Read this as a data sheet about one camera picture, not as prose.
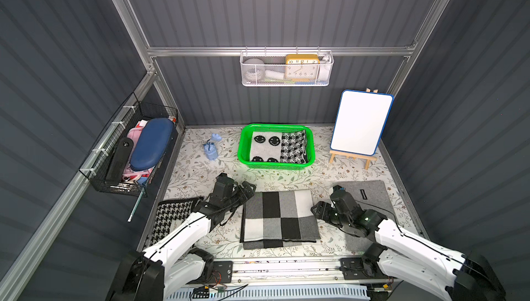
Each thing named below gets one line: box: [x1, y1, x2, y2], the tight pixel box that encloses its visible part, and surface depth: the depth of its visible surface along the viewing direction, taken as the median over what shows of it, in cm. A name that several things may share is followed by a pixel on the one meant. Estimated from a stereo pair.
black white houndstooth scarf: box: [144, 198, 194, 248], surface depth 86 cm
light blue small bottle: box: [203, 133, 222, 161], surface depth 104 cm
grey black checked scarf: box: [240, 189, 321, 250], surface depth 86 cm
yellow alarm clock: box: [285, 53, 321, 83], surface depth 91 cm
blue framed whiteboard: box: [330, 89, 395, 157], surface depth 90 cm
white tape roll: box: [242, 57, 266, 83], surface depth 89 cm
